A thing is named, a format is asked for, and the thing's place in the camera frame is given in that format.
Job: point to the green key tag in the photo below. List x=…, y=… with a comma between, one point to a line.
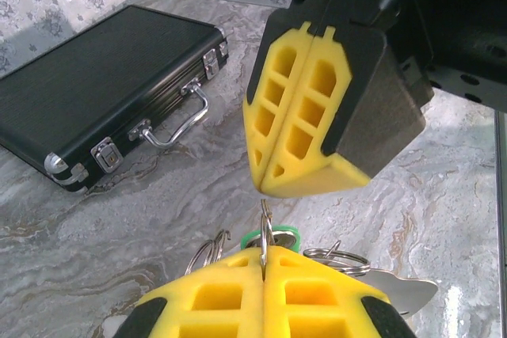
x=287, y=231

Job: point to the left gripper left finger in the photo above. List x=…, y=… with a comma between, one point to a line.
x=222, y=298

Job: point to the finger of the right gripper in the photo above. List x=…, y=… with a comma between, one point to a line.
x=259, y=96
x=368, y=116

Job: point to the silver keyring plate with rings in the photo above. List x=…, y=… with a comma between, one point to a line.
x=404, y=290

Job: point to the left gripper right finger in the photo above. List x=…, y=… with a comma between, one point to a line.
x=313, y=298

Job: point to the black aluminium case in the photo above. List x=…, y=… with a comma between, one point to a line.
x=99, y=88

